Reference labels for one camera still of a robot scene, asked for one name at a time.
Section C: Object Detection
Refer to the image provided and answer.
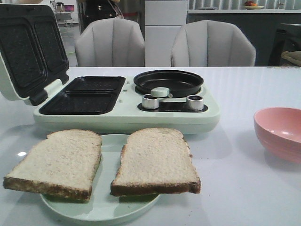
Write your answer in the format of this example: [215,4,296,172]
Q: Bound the mint green sandwich maker lid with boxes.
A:
[0,4,69,106]

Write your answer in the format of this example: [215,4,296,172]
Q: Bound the white cabinet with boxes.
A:
[145,0,188,67]

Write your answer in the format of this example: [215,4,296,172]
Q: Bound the grey upholstered chair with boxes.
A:
[171,20,256,67]
[75,18,145,67]

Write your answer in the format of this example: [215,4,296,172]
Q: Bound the dark appliance at right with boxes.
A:
[268,24,301,66]

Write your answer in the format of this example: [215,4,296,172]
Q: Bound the silver control knob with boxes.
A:
[186,95,204,111]
[141,94,160,110]

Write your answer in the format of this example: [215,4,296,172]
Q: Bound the black round frying pan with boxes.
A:
[134,70,204,98]

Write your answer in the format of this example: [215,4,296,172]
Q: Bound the left grey upholstered chair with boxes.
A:
[75,18,145,67]

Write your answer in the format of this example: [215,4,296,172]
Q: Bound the mint green breakfast maker base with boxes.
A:
[33,76,220,134]

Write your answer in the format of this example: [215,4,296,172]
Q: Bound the person in dark clothes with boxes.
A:
[79,0,124,32]

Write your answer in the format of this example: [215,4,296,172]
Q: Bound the pink plastic bowl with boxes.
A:
[253,107,301,164]

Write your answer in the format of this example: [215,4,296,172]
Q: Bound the fruit plate on counter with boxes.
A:
[243,0,264,10]

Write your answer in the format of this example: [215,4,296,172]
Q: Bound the right grey upholstered chair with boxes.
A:
[171,20,256,67]

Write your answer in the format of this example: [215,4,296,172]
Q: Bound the left silver control knob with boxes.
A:
[141,94,160,110]

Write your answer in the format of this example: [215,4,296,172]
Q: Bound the mint green round plate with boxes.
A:
[41,134,160,226]

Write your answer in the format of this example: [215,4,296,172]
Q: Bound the right silver control knob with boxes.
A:
[186,95,204,111]

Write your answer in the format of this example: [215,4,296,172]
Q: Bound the white bread slice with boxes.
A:
[3,129,102,202]
[111,128,201,196]

